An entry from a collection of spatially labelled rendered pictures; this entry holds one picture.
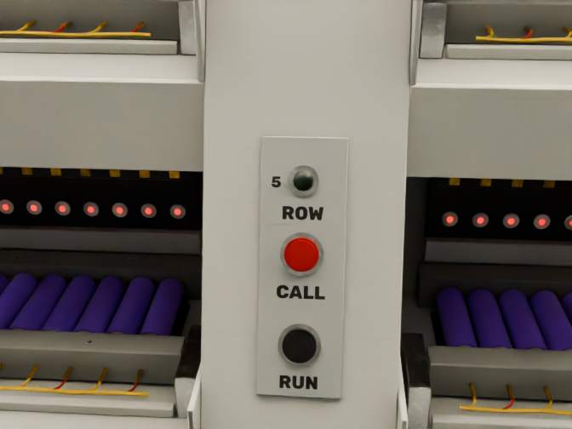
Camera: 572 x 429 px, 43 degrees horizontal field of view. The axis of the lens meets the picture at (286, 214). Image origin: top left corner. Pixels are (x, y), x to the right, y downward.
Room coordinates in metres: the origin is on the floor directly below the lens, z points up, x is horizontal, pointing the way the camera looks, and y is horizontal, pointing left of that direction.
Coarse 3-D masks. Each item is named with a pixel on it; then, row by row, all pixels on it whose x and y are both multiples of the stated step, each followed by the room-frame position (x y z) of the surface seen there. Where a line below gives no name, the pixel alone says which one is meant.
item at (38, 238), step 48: (0, 240) 0.52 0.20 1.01; (48, 240) 0.52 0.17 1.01; (96, 240) 0.51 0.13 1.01; (144, 240) 0.51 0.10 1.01; (192, 240) 0.51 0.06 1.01; (192, 336) 0.41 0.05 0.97; (0, 384) 0.42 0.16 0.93; (48, 384) 0.42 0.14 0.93; (96, 384) 0.42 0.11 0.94; (144, 384) 0.42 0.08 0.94; (192, 384) 0.38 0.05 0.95
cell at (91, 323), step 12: (108, 288) 0.48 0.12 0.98; (120, 288) 0.49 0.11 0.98; (96, 300) 0.46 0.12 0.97; (108, 300) 0.47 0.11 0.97; (120, 300) 0.48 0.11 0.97; (84, 312) 0.45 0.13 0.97; (96, 312) 0.45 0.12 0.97; (108, 312) 0.46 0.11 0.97; (84, 324) 0.44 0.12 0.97; (96, 324) 0.44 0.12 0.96; (108, 324) 0.45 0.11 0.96
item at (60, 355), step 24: (0, 336) 0.42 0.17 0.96; (24, 336) 0.42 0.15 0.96; (48, 336) 0.42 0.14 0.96; (72, 336) 0.42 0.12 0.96; (96, 336) 0.42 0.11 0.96; (120, 336) 0.42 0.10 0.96; (144, 336) 0.42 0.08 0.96; (168, 336) 0.42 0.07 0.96; (0, 360) 0.41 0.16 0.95; (24, 360) 0.41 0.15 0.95; (48, 360) 0.41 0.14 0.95; (72, 360) 0.41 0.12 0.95; (96, 360) 0.41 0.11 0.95; (120, 360) 0.41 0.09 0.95; (144, 360) 0.41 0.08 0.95; (168, 360) 0.41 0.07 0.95; (24, 384) 0.40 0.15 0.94
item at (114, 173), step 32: (0, 192) 0.51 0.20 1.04; (32, 192) 0.51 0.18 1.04; (64, 192) 0.51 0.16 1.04; (96, 192) 0.51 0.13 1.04; (128, 192) 0.50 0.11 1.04; (160, 192) 0.50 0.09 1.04; (192, 192) 0.50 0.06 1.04; (0, 224) 0.52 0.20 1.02; (32, 224) 0.52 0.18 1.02; (64, 224) 0.52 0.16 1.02; (96, 224) 0.52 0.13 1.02; (128, 224) 0.51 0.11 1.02; (160, 224) 0.51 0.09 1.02; (192, 224) 0.51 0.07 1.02
